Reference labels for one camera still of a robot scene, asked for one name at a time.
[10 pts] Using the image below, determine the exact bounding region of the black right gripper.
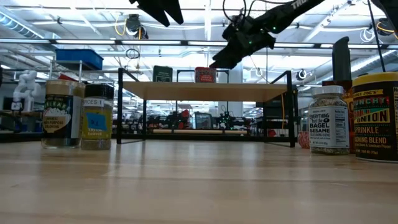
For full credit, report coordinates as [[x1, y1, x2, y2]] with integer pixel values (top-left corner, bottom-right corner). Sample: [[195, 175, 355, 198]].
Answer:
[[208, 15, 277, 70]]

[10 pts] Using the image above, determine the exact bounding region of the smoked paprika tin red lid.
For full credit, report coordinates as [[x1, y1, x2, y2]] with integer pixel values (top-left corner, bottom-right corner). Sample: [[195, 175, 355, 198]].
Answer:
[[194, 67, 218, 84]]

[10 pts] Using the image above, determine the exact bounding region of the dark green spice tin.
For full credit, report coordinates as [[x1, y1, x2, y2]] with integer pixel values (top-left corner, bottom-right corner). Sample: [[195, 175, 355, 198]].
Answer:
[[152, 65, 174, 83]]

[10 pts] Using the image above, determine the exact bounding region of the bagel seasoning jar white lid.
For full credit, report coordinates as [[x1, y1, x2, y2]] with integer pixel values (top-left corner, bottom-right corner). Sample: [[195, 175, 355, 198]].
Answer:
[[308, 85, 351, 156]]

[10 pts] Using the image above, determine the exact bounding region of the thyme leaves jar black lid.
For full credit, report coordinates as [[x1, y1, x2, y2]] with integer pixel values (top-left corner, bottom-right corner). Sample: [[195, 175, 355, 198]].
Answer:
[[81, 83, 115, 151]]

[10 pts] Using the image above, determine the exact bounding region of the furikake glass jar tan lid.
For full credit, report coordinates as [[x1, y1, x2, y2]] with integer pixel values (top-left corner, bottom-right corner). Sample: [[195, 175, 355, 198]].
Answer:
[[41, 79, 86, 149]]

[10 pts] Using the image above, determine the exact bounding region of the chili onion jar yellow lid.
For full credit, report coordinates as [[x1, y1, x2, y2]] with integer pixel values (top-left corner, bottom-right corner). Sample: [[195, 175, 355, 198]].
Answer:
[[352, 72, 398, 163]]

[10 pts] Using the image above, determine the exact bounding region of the black robot with green lights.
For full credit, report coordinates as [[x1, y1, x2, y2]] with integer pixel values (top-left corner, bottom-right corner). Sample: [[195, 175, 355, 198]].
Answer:
[[217, 110, 249, 131]]

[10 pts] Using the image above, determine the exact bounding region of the glass display case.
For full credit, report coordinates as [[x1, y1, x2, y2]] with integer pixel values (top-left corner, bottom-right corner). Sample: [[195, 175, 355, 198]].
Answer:
[[194, 111, 214, 130]]

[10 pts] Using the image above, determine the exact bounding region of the black cabinet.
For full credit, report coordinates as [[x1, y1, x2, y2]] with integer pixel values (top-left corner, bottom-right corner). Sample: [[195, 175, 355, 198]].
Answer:
[[256, 93, 299, 138]]

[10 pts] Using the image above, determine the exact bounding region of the red and black machine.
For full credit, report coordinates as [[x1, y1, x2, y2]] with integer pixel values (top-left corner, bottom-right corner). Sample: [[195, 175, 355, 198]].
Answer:
[[167, 108, 191, 130]]

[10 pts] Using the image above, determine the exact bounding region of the blue plastic bin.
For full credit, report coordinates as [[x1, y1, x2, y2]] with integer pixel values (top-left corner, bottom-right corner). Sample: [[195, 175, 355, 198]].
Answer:
[[55, 49, 104, 71]]

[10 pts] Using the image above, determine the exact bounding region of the red bin storage rack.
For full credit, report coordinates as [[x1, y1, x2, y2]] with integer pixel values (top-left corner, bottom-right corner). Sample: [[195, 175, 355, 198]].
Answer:
[[46, 60, 82, 83]]

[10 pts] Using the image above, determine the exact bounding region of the white robot figure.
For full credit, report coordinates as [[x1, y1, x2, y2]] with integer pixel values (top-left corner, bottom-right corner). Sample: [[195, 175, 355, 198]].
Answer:
[[11, 70, 42, 112]]

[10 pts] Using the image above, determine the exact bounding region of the thin black slanted pole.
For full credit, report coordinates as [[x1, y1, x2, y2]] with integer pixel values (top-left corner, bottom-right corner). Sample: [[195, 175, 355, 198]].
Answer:
[[368, 0, 387, 74]]

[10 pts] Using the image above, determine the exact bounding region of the wooden workbench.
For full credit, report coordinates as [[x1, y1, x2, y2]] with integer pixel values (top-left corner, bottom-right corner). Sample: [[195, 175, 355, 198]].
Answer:
[[0, 110, 43, 133]]

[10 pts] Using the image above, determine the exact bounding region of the black ceiling cord reel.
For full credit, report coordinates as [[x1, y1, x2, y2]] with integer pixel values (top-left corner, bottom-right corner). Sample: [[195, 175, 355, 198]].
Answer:
[[375, 17, 398, 37], [125, 14, 149, 40]]

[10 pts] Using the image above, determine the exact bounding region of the wooden shelf riser black frame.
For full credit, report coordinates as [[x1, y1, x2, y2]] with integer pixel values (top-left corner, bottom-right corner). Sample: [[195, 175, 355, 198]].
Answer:
[[116, 67, 296, 149]]

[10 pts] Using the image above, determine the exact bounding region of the hanging yellow cable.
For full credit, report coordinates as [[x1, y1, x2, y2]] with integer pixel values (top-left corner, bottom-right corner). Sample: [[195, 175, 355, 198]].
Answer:
[[280, 93, 285, 130]]

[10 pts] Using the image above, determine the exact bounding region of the black upright post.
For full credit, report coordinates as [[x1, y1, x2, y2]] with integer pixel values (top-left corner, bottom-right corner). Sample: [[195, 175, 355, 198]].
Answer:
[[331, 36, 353, 82]]

